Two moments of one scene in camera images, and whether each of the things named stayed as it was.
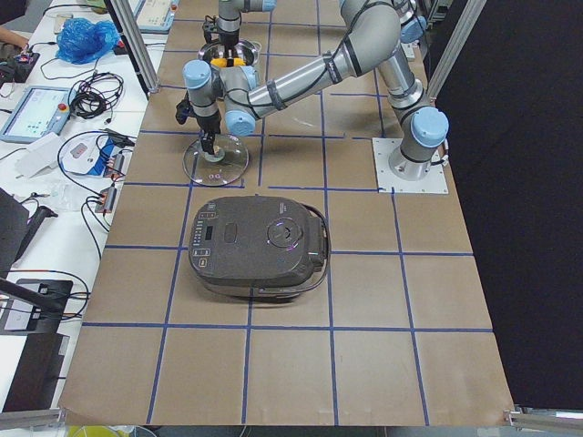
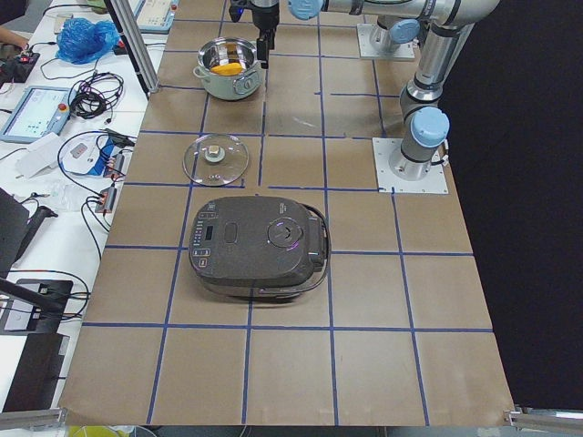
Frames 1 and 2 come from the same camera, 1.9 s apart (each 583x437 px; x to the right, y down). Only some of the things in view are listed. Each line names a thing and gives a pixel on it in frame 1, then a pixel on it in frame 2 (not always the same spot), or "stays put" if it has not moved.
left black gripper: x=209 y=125 to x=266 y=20
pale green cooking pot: x=247 y=50 stays put
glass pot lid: x=229 y=161 stays put
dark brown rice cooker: x=260 y=247 stays put
